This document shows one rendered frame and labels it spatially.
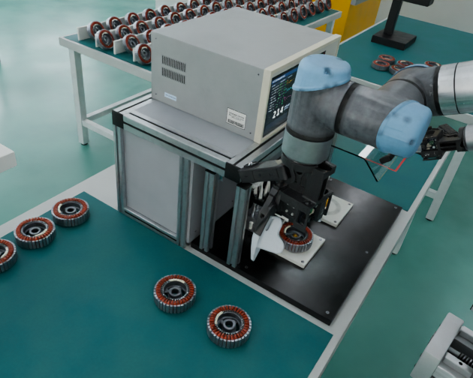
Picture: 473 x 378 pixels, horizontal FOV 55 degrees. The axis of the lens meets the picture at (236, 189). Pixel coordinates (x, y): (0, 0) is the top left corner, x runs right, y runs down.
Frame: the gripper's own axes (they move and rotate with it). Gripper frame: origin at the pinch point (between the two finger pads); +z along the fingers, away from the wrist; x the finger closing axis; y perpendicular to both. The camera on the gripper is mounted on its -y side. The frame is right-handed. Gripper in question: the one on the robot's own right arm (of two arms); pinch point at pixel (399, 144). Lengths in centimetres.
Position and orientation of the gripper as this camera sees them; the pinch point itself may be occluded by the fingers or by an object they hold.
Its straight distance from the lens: 152.8
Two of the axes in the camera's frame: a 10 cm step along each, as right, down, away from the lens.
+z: -7.6, 0.6, 6.4
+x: 3.2, 9.0, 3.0
